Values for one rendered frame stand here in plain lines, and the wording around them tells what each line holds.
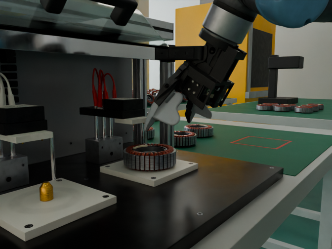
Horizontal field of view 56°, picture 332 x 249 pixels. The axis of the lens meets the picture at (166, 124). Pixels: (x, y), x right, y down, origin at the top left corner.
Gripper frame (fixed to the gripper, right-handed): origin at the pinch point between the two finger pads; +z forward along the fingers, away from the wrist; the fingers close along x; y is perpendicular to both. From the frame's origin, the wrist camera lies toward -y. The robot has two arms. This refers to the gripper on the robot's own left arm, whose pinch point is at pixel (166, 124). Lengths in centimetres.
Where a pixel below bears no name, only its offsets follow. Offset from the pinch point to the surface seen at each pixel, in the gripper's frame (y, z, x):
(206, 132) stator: -11, 18, 48
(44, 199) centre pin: 1.4, 9.4, -25.1
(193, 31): -212, 38, 322
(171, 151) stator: 3.5, 4.5, 0.8
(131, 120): -5.9, 2.7, -3.2
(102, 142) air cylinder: -11.3, 12.7, -2.9
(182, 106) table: -92, 70, 170
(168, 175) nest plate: 7.4, 6.3, -3.4
